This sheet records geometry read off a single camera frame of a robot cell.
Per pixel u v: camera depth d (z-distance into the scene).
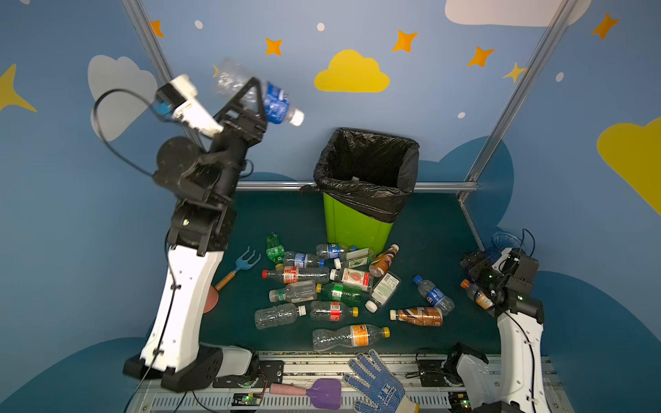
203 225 0.37
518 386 0.41
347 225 0.89
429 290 0.88
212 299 0.87
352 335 0.77
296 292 0.91
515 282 0.56
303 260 0.93
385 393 0.72
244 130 0.39
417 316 0.82
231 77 0.40
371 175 1.02
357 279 0.90
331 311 0.82
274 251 0.98
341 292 0.86
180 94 0.37
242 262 0.98
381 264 0.93
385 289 0.88
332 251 0.96
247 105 0.39
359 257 0.97
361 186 0.71
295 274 0.90
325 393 0.71
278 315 0.80
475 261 0.70
